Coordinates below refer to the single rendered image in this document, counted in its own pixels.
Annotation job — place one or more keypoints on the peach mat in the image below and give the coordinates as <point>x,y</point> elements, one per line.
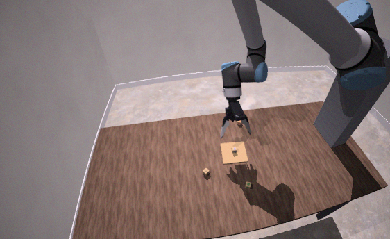
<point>229,157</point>

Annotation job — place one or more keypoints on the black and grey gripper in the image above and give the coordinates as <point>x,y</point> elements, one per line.
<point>229,115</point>

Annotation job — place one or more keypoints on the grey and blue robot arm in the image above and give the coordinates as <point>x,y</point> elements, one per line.
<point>348,32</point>

